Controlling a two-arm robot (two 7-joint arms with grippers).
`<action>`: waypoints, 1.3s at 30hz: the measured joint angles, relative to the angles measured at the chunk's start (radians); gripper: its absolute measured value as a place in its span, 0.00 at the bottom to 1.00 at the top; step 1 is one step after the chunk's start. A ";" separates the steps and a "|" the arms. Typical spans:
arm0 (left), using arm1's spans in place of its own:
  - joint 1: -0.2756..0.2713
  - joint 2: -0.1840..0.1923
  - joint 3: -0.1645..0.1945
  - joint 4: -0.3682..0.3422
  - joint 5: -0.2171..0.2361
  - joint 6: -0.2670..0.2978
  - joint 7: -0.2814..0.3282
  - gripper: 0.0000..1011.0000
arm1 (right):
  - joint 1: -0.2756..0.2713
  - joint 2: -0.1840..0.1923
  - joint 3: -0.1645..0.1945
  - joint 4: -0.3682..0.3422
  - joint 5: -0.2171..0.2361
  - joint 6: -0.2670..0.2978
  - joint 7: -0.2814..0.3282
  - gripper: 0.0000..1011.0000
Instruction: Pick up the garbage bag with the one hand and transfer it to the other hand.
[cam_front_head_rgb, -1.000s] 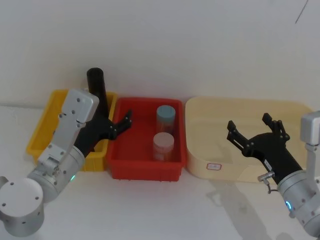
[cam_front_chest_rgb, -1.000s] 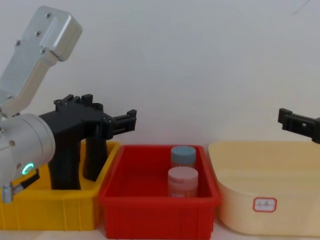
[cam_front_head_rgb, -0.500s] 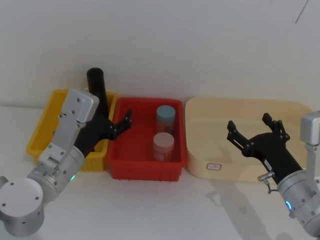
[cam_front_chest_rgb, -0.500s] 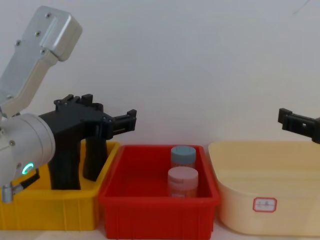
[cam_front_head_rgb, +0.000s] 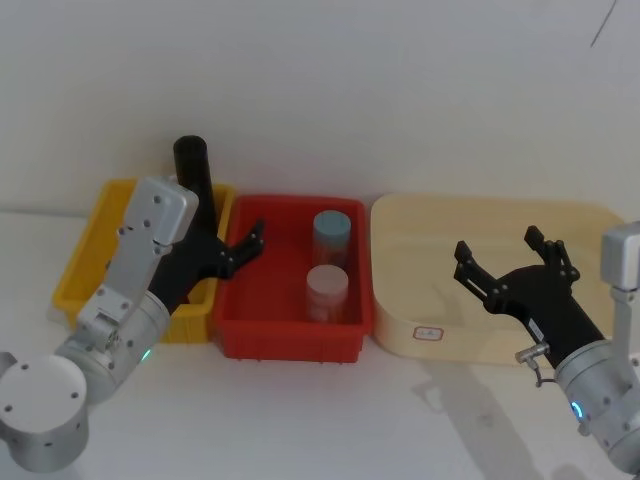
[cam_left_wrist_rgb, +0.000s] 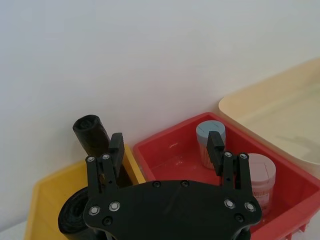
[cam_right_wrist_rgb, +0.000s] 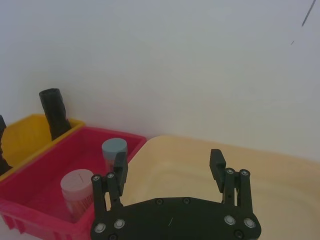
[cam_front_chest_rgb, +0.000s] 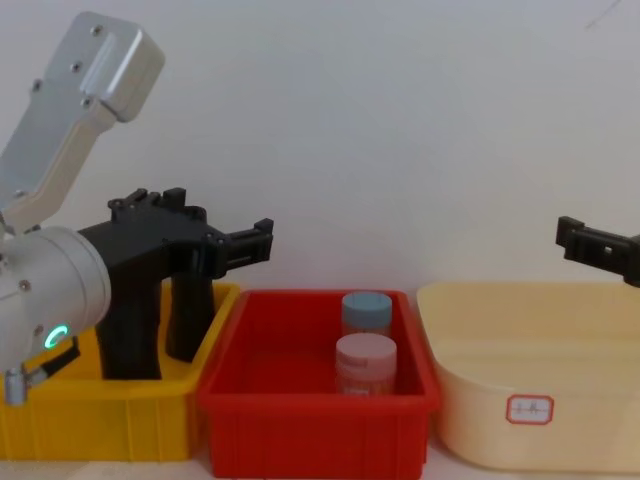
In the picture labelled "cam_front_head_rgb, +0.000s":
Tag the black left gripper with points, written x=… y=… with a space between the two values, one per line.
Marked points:
x=192 y=265

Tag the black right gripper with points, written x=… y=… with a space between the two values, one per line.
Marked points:
x=545 y=305

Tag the clear jar pale pink lid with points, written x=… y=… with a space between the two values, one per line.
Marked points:
x=327 y=285

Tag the black plastic bag roll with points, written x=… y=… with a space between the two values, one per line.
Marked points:
x=192 y=160

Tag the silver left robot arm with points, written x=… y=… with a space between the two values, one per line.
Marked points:
x=40 y=400

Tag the red plastic bin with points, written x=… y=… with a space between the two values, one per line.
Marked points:
x=270 y=300

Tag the clear jar blue-grey lid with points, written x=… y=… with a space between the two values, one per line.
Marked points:
x=330 y=227

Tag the pale wooden tray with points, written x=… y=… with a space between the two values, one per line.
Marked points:
x=425 y=240

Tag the small white label red border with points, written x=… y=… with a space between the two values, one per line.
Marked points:
x=429 y=333

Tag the yellow plastic bin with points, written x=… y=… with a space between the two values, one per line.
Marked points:
x=80 y=270

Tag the white table cloth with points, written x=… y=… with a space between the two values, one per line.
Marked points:
x=300 y=425

